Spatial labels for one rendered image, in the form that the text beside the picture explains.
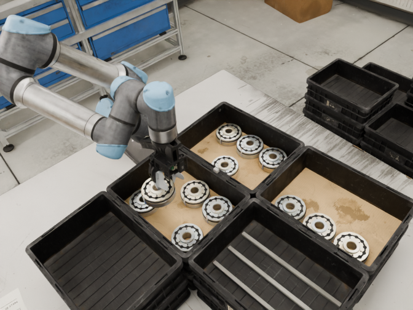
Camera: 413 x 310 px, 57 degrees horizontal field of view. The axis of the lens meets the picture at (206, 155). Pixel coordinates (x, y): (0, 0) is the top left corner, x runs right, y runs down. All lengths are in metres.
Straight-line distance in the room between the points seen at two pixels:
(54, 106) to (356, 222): 0.98
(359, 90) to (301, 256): 1.38
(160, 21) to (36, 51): 2.21
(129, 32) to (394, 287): 2.59
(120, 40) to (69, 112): 2.14
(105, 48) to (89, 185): 1.68
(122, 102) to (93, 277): 0.56
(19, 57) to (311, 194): 1.01
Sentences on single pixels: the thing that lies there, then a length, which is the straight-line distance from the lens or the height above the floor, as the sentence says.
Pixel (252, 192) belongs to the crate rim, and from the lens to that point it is 1.23.
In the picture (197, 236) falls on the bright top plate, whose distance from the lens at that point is 1.23.
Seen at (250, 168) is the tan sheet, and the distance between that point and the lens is 1.43.
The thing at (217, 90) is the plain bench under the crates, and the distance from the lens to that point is 2.01.
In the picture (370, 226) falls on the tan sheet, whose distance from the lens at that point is 1.33.
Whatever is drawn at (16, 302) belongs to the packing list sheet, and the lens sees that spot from 1.50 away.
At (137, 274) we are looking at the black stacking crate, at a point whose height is 0.83.
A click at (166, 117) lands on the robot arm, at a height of 1.29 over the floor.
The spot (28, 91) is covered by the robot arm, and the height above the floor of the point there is 1.30.
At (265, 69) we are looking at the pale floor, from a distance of 3.39.
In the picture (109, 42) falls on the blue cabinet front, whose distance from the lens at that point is 3.16.
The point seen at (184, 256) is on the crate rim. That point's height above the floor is 0.93.
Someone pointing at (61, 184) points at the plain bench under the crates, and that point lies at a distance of 1.74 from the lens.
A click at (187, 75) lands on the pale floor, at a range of 3.39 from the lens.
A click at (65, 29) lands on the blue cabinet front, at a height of 0.66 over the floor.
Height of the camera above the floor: 1.90
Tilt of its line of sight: 46 degrees down
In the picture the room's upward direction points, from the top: 7 degrees counter-clockwise
